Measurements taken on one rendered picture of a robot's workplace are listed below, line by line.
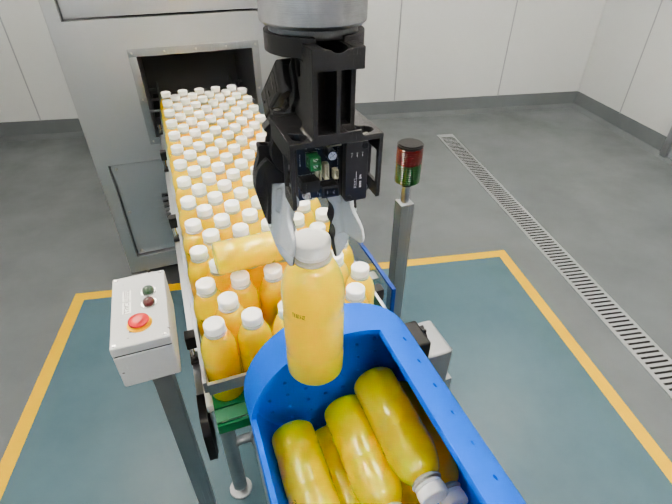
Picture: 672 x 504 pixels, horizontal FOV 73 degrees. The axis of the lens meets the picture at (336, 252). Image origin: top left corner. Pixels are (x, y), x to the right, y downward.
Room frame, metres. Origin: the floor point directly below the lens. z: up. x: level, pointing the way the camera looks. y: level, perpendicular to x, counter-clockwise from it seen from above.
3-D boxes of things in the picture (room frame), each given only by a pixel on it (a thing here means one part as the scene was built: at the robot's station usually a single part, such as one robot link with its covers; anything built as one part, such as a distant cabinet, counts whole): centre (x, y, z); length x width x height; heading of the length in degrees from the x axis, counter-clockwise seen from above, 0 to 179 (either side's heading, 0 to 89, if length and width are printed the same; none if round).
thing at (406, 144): (1.02, -0.18, 1.18); 0.06 x 0.06 x 0.16
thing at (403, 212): (1.02, -0.18, 0.55); 0.04 x 0.04 x 1.10; 20
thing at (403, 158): (1.02, -0.18, 1.23); 0.06 x 0.06 x 0.04
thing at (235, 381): (0.61, 0.06, 0.96); 0.40 x 0.01 x 0.03; 110
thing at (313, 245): (0.37, 0.02, 1.42); 0.04 x 0.04 x 0.02
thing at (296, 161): (0.34, 0.01, 1.57); 0.09 x 0.08 x 0.12; 20
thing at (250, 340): (0.62, 0.16, 0.99); 0.07 x 0.07 x 0.18
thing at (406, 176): (1.02, -0.18, 1.18); 0.06 x 0.06 x 0.05
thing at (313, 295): (0.37, 0.03, 1.33); 0.07 x 0.07 x 0.18
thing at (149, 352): (0.63, 0.37, 1.05); 0.20 x 0.10 x 0.10; 20
